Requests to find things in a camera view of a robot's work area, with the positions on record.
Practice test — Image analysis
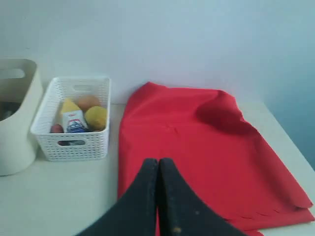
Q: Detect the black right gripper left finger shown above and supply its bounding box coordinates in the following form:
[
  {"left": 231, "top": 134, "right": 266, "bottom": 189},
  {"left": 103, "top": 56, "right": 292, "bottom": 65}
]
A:
[{"left": 78, "top": 159, "right": 158, "bottom": 236}]

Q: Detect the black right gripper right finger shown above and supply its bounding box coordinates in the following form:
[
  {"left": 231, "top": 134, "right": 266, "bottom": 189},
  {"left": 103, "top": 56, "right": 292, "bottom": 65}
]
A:
[{"left": 157, "top": 158, "right": 244, "bottom": 236}]

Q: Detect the red table cloth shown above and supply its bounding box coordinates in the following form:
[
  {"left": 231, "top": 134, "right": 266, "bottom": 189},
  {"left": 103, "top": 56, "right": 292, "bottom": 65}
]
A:
[{"left": 118, "top": 82, "right": 315, "bottom": 236}]

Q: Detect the yellow lemon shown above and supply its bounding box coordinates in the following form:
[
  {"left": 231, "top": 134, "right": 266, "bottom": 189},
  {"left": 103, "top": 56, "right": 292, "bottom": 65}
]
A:
[{"left": 84, "top": 106, "right": 107, "bottom": 130}]

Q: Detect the blue white milk carton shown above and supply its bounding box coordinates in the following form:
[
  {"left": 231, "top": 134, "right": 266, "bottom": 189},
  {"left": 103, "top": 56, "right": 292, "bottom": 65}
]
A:
[{"left": 62, "top": 110, "right": 88, "bottom": 133}]

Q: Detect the red sausage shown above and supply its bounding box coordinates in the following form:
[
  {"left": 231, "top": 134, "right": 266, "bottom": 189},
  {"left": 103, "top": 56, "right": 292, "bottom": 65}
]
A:
[{"left": 50, "top": 124, "right": 64, "bottom": 133}]

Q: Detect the yellow cheese wedge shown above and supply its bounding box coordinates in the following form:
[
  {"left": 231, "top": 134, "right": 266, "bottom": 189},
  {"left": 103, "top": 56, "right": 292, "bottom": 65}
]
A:
[{"left": 60, "top": 98, "right": 82, "bottom": 118}]

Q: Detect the brown egg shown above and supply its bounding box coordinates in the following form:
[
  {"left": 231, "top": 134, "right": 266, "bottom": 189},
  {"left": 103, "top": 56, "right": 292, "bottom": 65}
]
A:
[{"left": 76, "top": 95, "right": 101, "bottom": 112}]

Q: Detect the white perforated plastic basket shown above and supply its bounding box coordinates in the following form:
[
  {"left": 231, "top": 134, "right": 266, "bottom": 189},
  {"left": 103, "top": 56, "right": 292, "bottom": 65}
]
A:
[{"left": 31, "top": 76, "right": 111, "bottom": 161}]

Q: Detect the cream plastic storage bin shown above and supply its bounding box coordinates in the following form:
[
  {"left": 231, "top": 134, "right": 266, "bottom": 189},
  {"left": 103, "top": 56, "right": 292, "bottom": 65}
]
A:
[{"left": 0, "top": 59, "right": 44, "bottom": 176}]

